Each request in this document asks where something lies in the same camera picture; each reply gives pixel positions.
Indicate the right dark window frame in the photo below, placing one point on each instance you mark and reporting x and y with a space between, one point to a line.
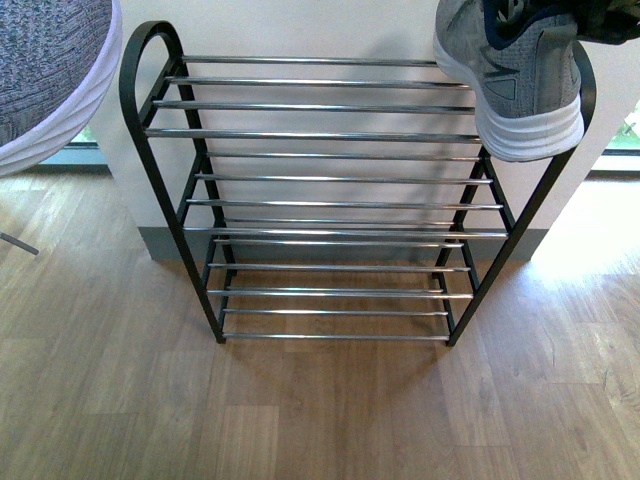
616 163

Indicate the dark window frame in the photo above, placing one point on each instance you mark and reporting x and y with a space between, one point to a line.
80 157
616 163

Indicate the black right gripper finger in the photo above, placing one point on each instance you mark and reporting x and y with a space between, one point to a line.
608 22

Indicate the grey knit sneaker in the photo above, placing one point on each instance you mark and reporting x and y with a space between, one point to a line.
58 59
517 56

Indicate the black metal shoe rack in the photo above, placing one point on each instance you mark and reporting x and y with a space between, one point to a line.
325 198

